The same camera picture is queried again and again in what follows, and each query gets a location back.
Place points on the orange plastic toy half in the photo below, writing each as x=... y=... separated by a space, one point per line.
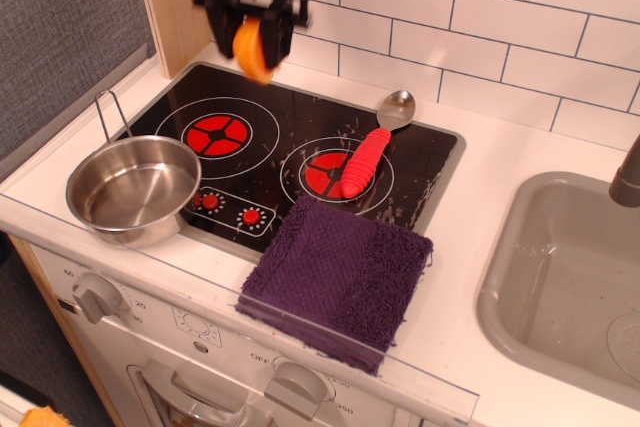
x=248 y=50

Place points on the purple terry cloth napkin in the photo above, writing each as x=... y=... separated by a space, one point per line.
x=338 y=282

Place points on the black toy stovetop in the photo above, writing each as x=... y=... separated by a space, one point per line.
x=263 y=147

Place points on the stainless steel pot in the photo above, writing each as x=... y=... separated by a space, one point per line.
x=132 y=191

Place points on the grey left oven knob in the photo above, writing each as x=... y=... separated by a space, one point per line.
x=96 y=297

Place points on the grey oven knob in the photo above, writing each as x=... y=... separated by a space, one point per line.
x=296 y=388
x=96 y=297

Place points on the white toy oven front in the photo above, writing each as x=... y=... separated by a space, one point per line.
x=162 y=365

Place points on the grey right oven knob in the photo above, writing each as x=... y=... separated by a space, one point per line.
x=296 y=388

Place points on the grey faucet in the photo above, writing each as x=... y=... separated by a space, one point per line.
x=625 y=186

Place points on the grey plastic sink basin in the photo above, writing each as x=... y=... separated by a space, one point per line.
x=561 y=293

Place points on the orange black fuzzy object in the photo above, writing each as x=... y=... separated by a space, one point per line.
x=43 y=417

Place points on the wooden side post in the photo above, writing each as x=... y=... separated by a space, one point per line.
x=180 y=31

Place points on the red-handled metal spoon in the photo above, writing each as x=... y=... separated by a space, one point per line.
x=394 y=112

